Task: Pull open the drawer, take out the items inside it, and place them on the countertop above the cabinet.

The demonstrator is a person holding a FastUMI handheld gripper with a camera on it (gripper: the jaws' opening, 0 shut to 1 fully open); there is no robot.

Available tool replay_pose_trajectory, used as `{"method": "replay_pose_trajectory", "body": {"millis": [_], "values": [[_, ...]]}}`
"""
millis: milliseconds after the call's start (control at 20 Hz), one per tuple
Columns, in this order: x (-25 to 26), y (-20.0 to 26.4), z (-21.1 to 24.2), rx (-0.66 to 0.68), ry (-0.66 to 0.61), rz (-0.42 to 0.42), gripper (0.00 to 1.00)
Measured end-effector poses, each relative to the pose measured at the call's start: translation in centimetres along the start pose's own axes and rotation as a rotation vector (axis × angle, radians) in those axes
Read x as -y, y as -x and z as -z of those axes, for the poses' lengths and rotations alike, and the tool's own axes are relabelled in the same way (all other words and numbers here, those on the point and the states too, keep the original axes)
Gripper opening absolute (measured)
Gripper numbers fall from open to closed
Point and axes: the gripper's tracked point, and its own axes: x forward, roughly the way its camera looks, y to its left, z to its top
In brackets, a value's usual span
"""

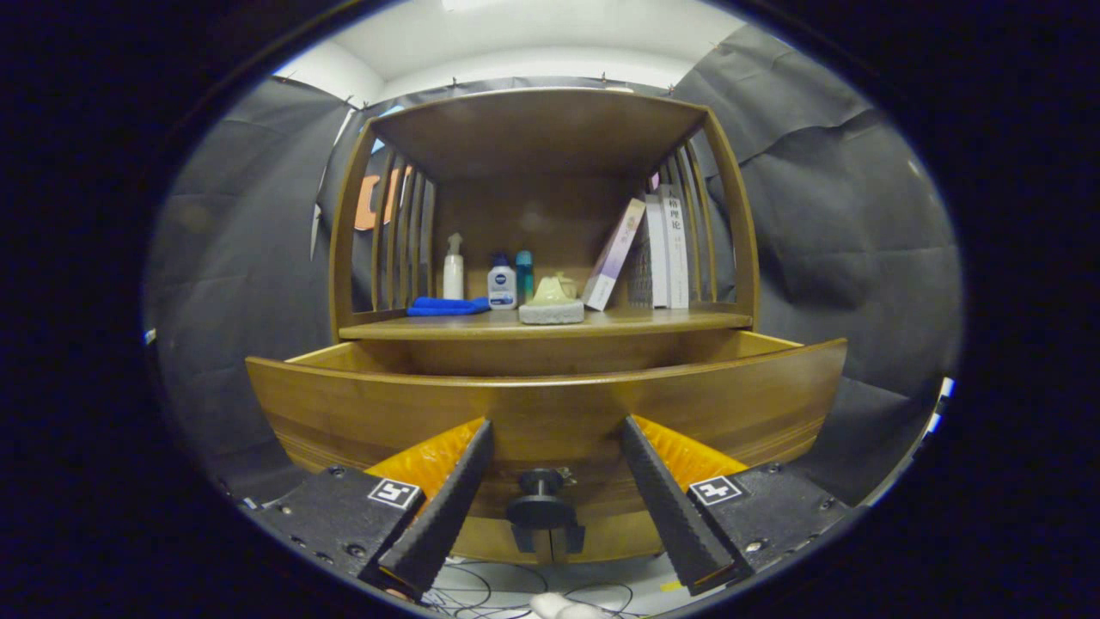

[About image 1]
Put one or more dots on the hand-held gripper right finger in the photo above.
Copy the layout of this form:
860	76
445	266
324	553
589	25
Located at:
666	507

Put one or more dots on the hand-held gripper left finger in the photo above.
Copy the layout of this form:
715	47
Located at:
447	507

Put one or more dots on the black round drawer knob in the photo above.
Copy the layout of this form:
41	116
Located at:
540	507

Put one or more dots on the wooden drawer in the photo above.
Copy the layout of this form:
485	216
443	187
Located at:
559	404

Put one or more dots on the wooden cabinet door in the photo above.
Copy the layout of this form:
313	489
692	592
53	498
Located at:
619	542
485	543

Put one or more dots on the wooden countertop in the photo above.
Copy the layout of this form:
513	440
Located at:
636	320

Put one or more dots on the wooden cabinet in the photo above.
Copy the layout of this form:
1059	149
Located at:
533	215

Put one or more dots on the blue cloth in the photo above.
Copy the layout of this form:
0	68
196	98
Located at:
447	306

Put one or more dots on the white bottle with blue cap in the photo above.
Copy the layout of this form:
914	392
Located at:
502	286

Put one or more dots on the white pump bottle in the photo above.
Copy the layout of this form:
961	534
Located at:
453	275

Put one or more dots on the teal bottle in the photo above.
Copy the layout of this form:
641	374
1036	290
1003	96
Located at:
524	275

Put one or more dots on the patterned cover book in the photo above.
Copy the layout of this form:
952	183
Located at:
649	258

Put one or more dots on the white book with black lettering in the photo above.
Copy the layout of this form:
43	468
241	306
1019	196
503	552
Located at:
676	254

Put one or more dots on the purple and white book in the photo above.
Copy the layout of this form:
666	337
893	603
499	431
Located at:
614	254

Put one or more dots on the black and white striped board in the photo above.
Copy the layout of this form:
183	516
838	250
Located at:
941	404

